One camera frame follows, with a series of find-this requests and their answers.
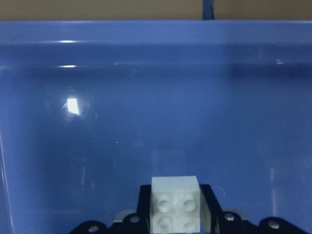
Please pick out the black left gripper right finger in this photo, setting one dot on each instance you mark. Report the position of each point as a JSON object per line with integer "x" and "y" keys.
{"x": 209, "y": 209}

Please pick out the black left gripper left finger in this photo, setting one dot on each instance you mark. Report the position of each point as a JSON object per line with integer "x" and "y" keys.
{"x": 144, "y": 207}

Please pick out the blue plastic tray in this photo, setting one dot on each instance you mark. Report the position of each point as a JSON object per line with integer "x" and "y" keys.
{"x": 90, "y": 111}

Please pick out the white block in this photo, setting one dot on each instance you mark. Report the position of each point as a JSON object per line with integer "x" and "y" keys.
{"x": 175, "y": 205}

